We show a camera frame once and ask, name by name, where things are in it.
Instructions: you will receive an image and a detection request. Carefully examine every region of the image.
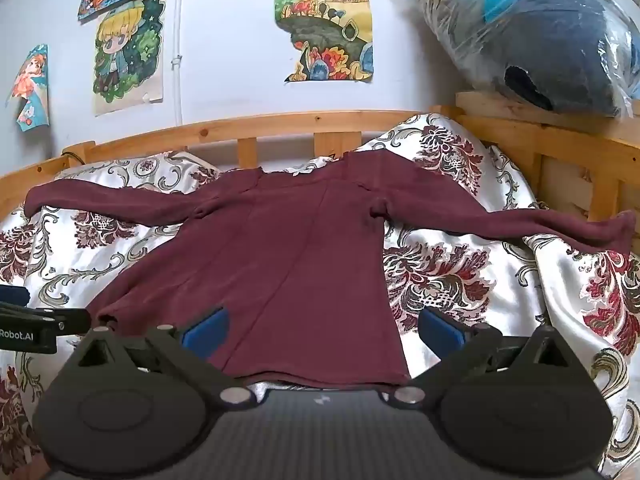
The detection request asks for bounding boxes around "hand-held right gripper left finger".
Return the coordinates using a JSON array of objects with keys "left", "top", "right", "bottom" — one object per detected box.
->
[{"left": 75, "top": 307, "right": 258, "bottom": 406}]

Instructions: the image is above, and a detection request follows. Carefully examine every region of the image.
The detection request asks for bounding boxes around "landscape drawing wall poster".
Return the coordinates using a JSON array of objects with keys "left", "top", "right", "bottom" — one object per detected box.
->
[{"left": 273, "top": 0, "right": 375, "bottom": 84}]

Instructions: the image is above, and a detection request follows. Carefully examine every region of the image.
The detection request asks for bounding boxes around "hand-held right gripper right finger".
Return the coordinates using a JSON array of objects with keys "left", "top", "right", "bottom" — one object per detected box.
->
[{"left": 387, "top": 307, "right": 572, "bottom": 407}]

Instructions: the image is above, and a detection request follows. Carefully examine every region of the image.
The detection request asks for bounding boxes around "wooden bed frame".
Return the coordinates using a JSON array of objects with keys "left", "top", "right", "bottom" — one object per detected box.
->
[{"left": 0, "top": 91, "right": 640, "bottom": 242}]

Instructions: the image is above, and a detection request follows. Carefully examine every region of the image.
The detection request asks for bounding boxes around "grey-blue plush toy in plastic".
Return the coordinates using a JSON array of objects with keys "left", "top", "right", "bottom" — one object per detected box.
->
[{"left": 417, "top": 0, "right": 640, "bottom": 120}]

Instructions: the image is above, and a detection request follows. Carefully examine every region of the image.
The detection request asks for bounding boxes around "maroon long-sleeve sweater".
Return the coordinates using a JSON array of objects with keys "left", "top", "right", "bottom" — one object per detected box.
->
[{"left": 22, "top": 151, "right": 636, "bottom": 391}]

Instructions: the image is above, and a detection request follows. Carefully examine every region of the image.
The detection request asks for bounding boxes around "white floral satin blanket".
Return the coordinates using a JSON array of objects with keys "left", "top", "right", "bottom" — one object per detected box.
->
[{"left": 0, "top": 112, "right": 640, "bottom": 480}]

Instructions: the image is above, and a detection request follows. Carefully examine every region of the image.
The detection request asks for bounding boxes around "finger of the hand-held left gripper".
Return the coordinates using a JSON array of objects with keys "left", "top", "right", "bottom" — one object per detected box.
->
[{"left": 0, "top": 286, "right": 92, "bottom": 335}]

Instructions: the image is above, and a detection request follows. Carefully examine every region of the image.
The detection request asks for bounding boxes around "small orange-haired cartoon wall poster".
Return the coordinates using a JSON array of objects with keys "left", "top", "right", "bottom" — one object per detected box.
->
[{"left": 5, "top": 44, "right": 51, "bottom": 132}]

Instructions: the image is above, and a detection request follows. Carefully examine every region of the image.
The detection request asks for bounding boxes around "blond cartoon character wall poster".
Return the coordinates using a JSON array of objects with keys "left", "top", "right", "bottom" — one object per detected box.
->
[{"left": 92, "top": 0, "right": 166, "bottom": 118}]

